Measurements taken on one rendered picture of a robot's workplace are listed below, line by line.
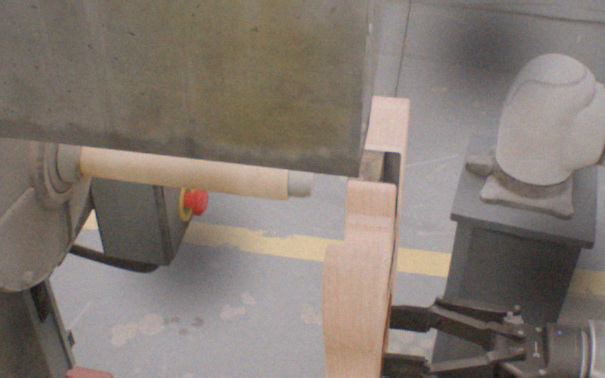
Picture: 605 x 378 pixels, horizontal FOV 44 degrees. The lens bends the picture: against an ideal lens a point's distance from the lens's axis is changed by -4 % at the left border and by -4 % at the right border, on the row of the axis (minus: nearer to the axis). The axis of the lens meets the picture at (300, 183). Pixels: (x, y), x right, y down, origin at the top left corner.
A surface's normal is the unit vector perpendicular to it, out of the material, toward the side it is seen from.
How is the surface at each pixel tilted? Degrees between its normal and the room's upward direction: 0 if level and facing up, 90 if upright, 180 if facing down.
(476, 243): 90
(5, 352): 90
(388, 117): 62
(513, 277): 90
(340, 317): 89
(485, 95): 0
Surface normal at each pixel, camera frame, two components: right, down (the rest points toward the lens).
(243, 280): 0.00, -0.78
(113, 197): -0.18, 0.62
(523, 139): -0.63, 0.47
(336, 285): -0.18, 0.38
